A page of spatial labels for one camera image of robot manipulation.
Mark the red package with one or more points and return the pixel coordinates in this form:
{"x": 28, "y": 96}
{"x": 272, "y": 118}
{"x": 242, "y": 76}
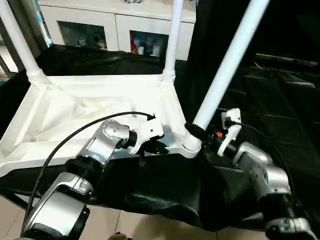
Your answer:
{"x": 133, "y": 45}

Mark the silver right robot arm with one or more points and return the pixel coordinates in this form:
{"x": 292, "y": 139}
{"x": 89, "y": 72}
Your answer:
{"x": 262, "y": 170}

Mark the white plastic table top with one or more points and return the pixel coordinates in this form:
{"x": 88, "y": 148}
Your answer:
{"x": 87, "y": 100}

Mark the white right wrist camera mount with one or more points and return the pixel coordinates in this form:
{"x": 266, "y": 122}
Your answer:
{"x": 232, "y": 125}

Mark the small silver object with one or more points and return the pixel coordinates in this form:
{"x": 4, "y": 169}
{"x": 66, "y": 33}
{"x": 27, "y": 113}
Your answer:
{"x": 132, "y": 1}

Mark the white tub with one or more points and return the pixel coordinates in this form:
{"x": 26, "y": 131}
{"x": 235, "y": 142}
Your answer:
{"x": 156, "y": 51}

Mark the dark long rod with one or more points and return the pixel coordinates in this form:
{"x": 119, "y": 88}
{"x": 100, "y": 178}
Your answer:
{"x": 287, "y": 60}

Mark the black metal table frame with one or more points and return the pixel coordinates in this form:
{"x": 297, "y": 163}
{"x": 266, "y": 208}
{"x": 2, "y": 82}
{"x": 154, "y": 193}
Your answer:
{"x": 15, "y": 198}

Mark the beige curtain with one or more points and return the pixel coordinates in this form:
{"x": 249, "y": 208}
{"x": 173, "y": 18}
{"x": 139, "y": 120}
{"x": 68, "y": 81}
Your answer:
{"x": 28, "y": 25}

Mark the white glass door cabinet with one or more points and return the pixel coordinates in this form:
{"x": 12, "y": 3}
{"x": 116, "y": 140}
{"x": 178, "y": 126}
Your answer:
{"x": 112, "y": 15}

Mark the black work mat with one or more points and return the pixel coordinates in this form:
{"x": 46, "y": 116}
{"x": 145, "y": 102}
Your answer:
{"x": 262, "y": 100}

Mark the white jar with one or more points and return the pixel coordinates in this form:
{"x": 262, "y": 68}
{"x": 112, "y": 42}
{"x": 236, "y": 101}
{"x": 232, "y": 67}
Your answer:
{"x": 140, "y": 50}

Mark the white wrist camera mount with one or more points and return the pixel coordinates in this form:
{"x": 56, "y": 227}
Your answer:
{"x": 147, "y": 131}
{"x": 232, "y": 125}

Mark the white plastic table leg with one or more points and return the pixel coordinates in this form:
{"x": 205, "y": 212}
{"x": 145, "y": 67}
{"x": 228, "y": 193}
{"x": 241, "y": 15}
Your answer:
{"x": 230, "y": 62}
{"x": 22, "y": 45}
{"x": 173, "y": 37}

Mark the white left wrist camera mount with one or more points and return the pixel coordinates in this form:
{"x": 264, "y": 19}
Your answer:
{"x": 147, "y": 131}

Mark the white blue patterned roll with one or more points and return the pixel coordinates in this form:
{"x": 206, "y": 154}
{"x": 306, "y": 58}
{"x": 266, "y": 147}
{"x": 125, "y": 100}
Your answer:
{"x": 45, "y": 25}

